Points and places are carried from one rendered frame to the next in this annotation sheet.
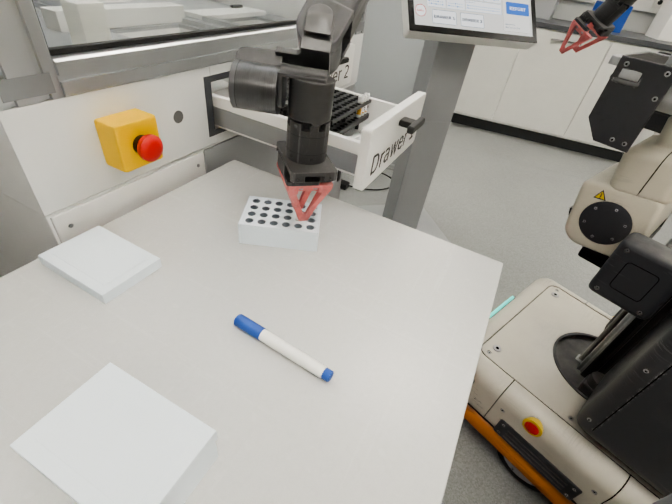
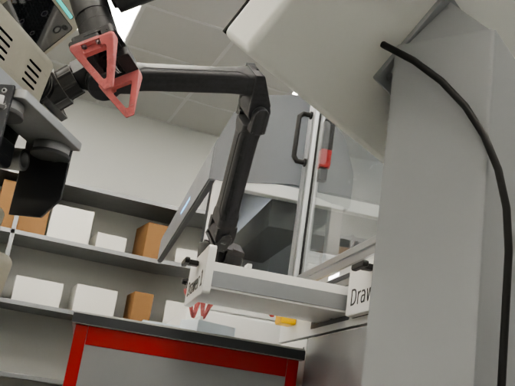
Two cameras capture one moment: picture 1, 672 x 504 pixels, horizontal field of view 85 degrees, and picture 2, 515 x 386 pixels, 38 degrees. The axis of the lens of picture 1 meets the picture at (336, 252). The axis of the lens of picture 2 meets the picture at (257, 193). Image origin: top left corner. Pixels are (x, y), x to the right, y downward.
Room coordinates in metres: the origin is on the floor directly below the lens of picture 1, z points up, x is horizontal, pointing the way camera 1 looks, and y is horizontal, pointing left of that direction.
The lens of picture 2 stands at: (2.22, -0.95, 0.58)
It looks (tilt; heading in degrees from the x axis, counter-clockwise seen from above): 16 degrees up; 147
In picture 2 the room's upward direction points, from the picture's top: 9 degrees clockwise
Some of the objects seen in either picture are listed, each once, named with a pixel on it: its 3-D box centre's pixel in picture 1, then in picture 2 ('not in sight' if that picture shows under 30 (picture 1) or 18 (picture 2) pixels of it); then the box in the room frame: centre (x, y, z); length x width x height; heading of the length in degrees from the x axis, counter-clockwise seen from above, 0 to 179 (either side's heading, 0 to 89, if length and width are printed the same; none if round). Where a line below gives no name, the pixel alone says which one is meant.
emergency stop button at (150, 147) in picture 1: (147, 147); not in sight; (0.49, 0.30, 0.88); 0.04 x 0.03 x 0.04; 158
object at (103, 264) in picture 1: (101, 261); not in sight; (0.35, 0.32, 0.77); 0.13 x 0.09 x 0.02; 67
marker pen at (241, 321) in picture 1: (281, 346); not in sight; (0.26, 0.05, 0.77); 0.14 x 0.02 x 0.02; 64
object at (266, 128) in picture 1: (300, 112); (283, 297); (0.78, 0.12, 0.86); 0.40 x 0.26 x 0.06; 68
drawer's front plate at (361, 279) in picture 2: (327, 70); (375, 284); (1.11, 0.10, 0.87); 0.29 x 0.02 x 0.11; 158
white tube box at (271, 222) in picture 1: (282, 222); (207, 331); (0.49, 0.10, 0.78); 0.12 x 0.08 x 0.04; 94
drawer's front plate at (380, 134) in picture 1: (392, 136); (199, 277); (0.70, -0.07, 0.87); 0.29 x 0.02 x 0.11; 158
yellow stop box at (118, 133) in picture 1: (132, 140); (285, 312); (0.51, 0.33, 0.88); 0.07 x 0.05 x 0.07; 158
